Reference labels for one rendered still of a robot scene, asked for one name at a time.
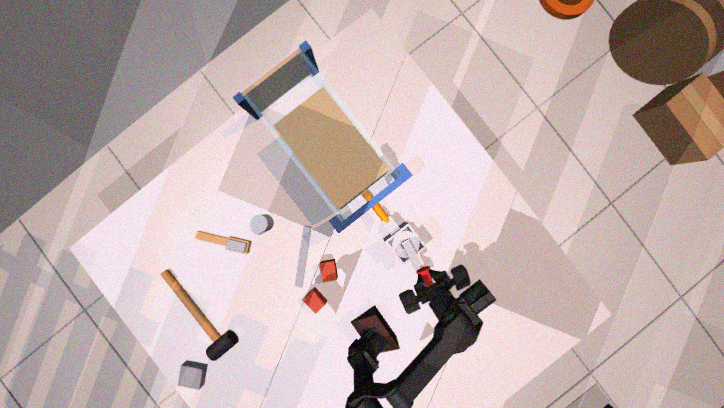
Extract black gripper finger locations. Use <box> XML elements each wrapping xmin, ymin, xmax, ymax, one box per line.
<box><xmin>414</xmin><ymin>274</ymin><xmax>426</xmax><ymax>291</ymax></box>
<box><xmin>428</xmin><ymin>269</ymin><xmax>448</xmax><ymax>283</ymax></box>

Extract wooden-handled mallet with black head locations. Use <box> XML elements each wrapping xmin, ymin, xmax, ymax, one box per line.
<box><xmin>161</xmin><ymin>269</ymin><xmax>239</xmax><ymax>361</ymax></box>

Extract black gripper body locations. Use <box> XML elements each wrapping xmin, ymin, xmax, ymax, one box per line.
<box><xmin>399</xmin><ymin>265</ymin><xmax>470</xmax><ymax>314</ymax></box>

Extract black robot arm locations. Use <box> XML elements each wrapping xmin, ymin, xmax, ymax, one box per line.
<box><xmin>345</xmin><ymin>279</ymin><xmax>497</xmax><ymax>408</ymax></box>

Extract grey cylinder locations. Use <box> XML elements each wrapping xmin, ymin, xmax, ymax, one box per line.
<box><xmin>250</xmin><ymin>214</ymin><xmax>274</xmax><ymax>233</ymax></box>

